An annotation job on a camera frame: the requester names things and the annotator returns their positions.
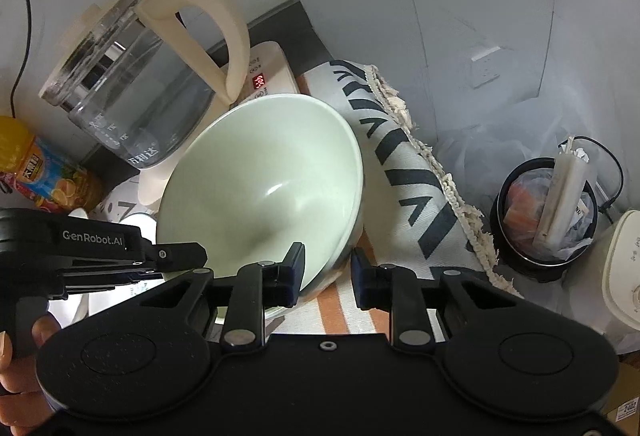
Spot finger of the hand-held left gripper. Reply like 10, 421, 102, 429
145, 241, 209, 274

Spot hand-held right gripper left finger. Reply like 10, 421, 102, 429
137, 241, 307, 350

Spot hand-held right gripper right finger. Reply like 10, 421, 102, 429
350, 246, 507, 350

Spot pale green bowl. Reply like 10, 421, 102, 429
156, 94, 365, 317

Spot person's left hand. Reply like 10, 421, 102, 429
0, 315, 63, 436

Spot red snack packet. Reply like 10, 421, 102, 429
0, 173, 56, 215

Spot orange juice bottle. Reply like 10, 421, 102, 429
0, 116, 103, 212

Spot patterned tablecloth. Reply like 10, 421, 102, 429
95, 60, 523, 334

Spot black trash bin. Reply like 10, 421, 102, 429
492, 159, 598, 284

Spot translucent plastic bag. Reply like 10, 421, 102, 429
436, 89, 640, 222

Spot orange wrapper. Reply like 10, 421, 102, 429
504, 183, 545, 231

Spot cream kettle base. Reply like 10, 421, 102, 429
136, 40, 302, 208

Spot white power strip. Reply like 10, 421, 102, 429
532, 136, 591, 257

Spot cream appliance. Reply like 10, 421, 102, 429
601, 210, 640, 342

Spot cardboard box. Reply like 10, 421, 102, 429
600, 356, 640, 436

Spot glass kettle cream handle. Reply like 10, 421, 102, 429
39, 0, 249, 172

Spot black power cable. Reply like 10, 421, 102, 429
7, 0, 32, 118

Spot white wall socket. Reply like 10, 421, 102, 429
470, 45, 501, 82

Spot thin black cable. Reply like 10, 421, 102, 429
570, 135, 627, 227

